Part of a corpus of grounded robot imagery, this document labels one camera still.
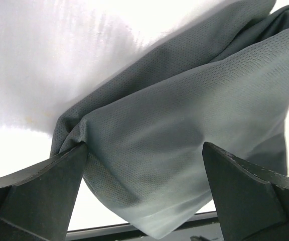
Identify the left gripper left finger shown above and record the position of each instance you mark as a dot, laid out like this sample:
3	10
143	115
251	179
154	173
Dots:
36	203

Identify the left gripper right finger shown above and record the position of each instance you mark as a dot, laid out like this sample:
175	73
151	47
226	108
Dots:
252	202

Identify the dark grey t shirt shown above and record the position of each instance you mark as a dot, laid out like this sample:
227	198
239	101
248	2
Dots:
225	80

